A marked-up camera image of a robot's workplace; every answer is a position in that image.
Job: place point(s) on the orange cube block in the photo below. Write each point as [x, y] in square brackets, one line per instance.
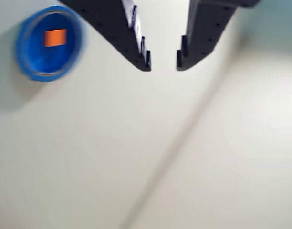
[55, 37]

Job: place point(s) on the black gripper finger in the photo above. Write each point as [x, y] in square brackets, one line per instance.
[205, 31]
[112, 26]

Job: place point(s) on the blue tape roll bin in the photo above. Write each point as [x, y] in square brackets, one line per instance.
[31, 62]

